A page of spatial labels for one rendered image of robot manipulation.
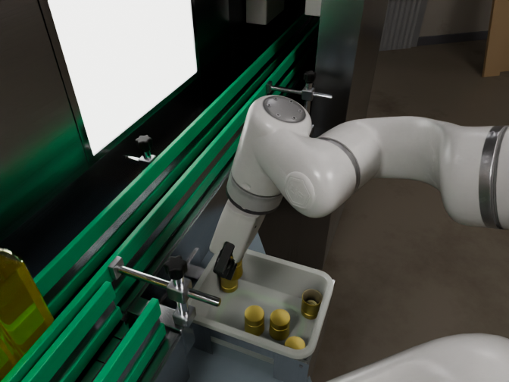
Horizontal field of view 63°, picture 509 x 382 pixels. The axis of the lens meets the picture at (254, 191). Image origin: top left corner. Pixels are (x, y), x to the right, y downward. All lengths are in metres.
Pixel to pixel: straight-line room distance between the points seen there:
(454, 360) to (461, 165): 0.15
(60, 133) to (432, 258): 1.70
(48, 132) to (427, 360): 0.60
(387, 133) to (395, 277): 1.48
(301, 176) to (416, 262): 1.63
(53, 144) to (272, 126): 0.40
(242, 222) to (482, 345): 0.32
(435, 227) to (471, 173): 1.86
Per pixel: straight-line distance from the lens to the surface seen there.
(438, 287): 1.95
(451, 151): 0.37
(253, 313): 0.73
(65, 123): 0.74
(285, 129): 0.44
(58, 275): 0.68
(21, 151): 0.69
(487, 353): 0.30
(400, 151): 0.48
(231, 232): 0.54
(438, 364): 0.30
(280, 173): 0.44
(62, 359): 0.59
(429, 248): 2.10
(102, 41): 0.79
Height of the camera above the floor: 1.42
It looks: 39 degrees down
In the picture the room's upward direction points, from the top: straight up
